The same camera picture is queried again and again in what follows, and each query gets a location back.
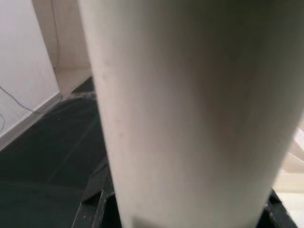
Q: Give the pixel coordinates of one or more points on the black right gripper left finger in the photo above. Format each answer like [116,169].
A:
[99,190]

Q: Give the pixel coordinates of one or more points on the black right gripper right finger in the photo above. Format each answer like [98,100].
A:
[278,211]

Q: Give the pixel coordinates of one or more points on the white plastic children table top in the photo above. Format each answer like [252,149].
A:
[291,171]

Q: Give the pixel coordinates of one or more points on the white plastic table leg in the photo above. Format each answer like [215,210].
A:
[190,107]

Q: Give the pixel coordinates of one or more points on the clear tape strip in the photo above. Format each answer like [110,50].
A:
[83,95]

